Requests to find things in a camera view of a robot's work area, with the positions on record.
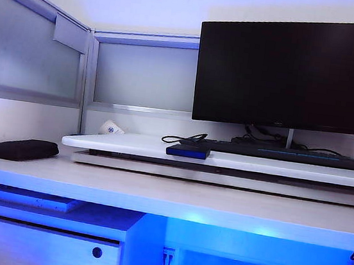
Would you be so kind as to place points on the black portable hard drive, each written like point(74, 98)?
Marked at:
point(187, 151)

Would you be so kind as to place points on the white riser top board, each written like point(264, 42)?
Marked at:
point(114, 145)

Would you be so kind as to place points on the white paper cup blue logo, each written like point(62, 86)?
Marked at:
point(111, 128)

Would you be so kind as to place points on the silver monitor stand neck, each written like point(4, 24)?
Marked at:
point(290, 138)

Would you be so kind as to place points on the black keyboard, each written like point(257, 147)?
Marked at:
point(290, 156)

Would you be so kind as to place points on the black computer monitor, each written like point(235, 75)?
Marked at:
point(287, 71)

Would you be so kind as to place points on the round cabinet lock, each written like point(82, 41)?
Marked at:
point(96, 252)

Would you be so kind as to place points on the black fabric pouch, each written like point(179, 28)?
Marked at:
point(19, 150)

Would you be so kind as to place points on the white flat slab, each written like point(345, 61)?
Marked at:
point(26, 198)

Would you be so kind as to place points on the white drawer cabinet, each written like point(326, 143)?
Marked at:
point(37, 248)

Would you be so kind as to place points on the grey aluminium partition post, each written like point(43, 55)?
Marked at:
point(86, 79)

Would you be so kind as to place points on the white wall socket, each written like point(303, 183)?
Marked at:
point(168, 251)

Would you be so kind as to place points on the grey partition bracket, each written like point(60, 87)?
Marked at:
point(68, 32)

